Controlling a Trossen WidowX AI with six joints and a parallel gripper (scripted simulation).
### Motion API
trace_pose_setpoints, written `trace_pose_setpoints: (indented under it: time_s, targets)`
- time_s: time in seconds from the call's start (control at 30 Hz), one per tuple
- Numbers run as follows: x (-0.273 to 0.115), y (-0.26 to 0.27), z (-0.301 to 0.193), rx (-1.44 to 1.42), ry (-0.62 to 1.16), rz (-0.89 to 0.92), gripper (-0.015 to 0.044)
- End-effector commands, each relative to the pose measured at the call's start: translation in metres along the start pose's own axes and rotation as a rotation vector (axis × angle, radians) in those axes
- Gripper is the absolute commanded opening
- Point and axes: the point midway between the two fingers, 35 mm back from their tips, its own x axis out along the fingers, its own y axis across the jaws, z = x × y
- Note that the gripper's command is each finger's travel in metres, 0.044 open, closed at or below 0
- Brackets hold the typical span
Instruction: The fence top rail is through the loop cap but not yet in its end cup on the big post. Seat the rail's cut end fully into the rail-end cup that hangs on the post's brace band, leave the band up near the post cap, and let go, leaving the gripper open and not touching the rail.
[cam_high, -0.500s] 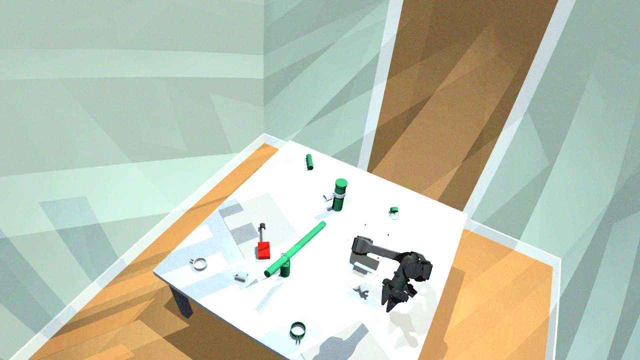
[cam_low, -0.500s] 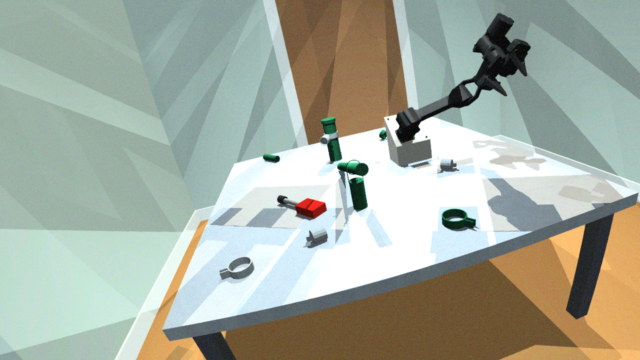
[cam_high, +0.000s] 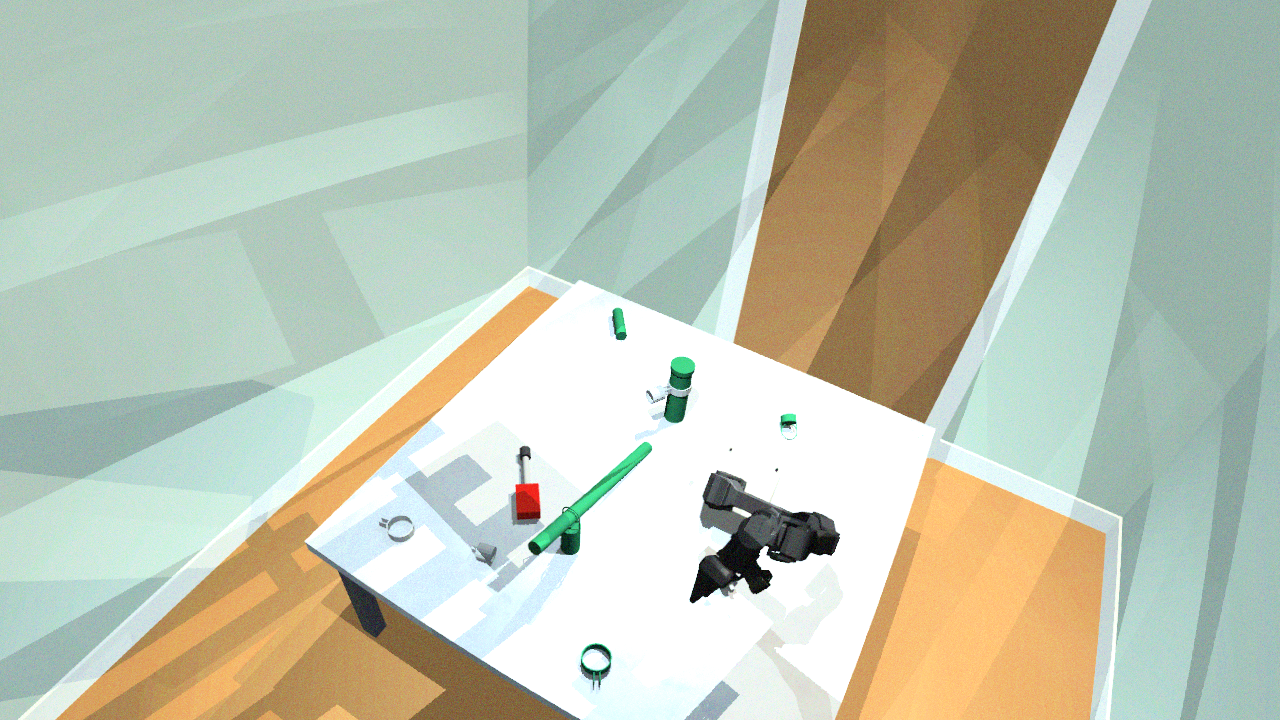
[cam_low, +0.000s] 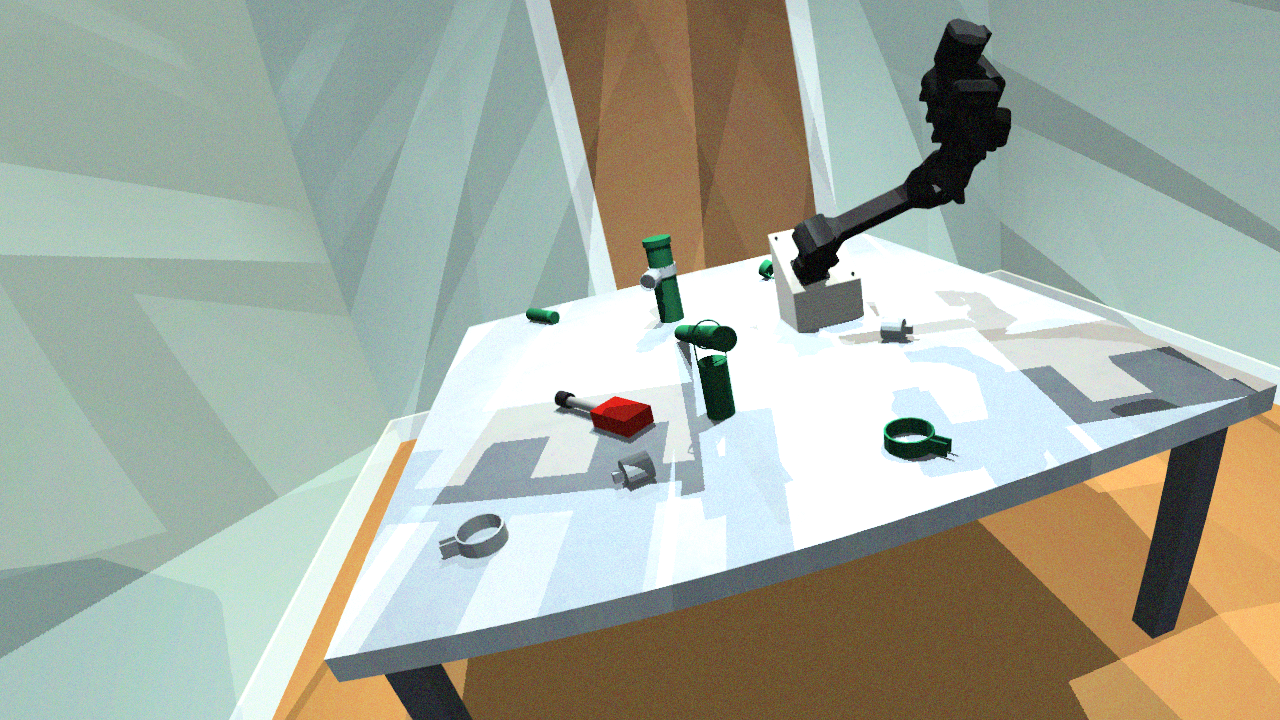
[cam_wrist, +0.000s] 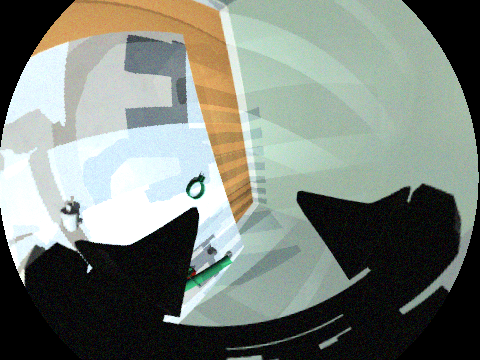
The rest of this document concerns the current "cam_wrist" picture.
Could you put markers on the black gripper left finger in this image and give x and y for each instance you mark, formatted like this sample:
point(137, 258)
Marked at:
point(157, 265)

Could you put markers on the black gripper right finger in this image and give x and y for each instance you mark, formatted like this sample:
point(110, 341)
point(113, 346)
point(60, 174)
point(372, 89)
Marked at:
point(350, 229)

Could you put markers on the dark green ring clamp with tab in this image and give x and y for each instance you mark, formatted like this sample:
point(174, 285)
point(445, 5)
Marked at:
point(200, 180)

